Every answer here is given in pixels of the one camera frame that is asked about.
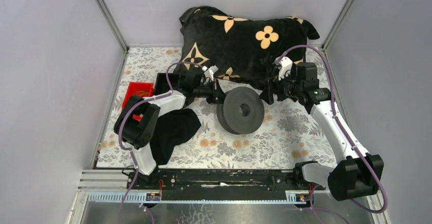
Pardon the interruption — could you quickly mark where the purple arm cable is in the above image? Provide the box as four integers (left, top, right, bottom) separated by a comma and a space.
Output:
116, 61, 208, 224
276, 44, 389, 224

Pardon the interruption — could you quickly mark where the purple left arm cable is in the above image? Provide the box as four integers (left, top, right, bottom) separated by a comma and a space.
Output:
116, 61, 208, 224

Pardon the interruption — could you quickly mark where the floral table mat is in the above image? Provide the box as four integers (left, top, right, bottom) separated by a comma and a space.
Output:
95, 47, 336, 169

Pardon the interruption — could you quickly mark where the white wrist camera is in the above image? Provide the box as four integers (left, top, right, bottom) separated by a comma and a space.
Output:
274, 57, 293, 80
202, 65, 219, 83

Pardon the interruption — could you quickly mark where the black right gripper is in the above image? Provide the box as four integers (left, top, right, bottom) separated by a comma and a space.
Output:
259, 68, 303, 105

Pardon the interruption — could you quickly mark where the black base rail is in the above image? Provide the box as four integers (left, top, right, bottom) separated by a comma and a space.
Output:
126, 169, 315, 204

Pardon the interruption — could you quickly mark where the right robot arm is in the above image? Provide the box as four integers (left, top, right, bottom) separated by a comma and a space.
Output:
260, 58, 384, 201

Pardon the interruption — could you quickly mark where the black flower-pattern plush blanket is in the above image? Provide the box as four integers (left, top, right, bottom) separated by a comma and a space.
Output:
174, 6, 320, 90

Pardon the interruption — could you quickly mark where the black plastic box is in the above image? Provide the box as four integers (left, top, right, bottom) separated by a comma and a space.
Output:
153, 73, 180, 96

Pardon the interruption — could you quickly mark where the grey perforated spool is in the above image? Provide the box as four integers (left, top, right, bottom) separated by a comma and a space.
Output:
216, 87, 264, 135

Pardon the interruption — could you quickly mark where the black cloth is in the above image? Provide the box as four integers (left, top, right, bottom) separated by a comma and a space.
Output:
150, 108, 201, 165

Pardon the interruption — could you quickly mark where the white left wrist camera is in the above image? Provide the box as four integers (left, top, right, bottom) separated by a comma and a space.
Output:
202, 65, 219, 83

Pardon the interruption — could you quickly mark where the red plastic box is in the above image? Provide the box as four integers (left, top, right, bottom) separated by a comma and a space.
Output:
122, 82, 154, 110

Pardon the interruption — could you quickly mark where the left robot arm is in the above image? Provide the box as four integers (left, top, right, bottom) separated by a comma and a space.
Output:
114, 71, 226, 189

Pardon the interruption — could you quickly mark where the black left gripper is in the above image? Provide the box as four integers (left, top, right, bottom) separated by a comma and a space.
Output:
192, 78, 231, 104

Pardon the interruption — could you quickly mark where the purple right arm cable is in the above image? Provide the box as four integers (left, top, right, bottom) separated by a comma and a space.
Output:
276, 44, 389, 224

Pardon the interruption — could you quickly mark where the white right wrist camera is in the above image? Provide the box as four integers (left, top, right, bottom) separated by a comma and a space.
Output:
274, 57, 293, 80

